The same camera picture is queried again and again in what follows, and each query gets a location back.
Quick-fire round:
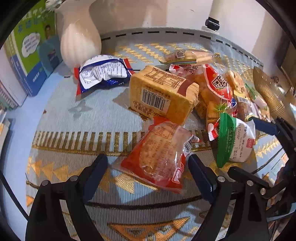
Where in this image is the golden cube snack pack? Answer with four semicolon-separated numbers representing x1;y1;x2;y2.
170;64;238;126

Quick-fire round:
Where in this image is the pale green snack packet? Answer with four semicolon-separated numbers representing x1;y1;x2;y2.
245;83;270;114

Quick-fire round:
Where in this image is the tan cracker pack with barcode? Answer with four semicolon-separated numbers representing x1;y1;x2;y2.
129;65;200;124

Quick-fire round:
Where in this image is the breadstick packet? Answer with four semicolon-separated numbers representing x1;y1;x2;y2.
159;50;220;65

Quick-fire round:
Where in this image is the green cover book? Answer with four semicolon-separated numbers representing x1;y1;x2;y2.
3;7;64;96

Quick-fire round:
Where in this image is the white ribbed vase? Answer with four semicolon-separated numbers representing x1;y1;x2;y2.
54;0;102;67

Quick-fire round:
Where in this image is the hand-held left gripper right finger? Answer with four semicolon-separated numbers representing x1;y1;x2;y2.
188;153;270;241

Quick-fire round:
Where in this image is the brown snack packet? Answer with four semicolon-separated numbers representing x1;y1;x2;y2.
233;94;253;121

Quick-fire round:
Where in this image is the red cracker packet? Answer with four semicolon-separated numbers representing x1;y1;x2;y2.
112;117;200;194

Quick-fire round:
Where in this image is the stack of white books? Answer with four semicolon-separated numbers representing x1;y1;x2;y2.
0;80;28;110

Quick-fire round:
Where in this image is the white pole with black collar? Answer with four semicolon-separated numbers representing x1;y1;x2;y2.
201;0;230;33

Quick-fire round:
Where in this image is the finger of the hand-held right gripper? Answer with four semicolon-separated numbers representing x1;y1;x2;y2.
228;166;275;200
251;116;296;163

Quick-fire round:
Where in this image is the dark wooden cabinet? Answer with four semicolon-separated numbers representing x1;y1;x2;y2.
273;35;296;75

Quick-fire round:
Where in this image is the artificial flower bouquet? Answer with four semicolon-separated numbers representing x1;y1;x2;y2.
45;0;61;11

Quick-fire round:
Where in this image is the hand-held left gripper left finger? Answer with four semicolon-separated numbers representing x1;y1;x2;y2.
25;154;109;241

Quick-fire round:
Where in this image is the blue patterned tablecloth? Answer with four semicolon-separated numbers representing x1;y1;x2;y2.
25;27;289;241

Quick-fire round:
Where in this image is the gold ribbed bowl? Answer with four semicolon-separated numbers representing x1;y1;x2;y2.
253;66;293;126

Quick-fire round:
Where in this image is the clear nut nougat packet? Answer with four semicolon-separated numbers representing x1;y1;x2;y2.
226;70;247;93

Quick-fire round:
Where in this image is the blue white red snack packet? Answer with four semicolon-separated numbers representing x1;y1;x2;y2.
74;54;136;95

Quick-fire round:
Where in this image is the green white snack packet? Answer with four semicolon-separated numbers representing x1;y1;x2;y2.
216;112;257;168

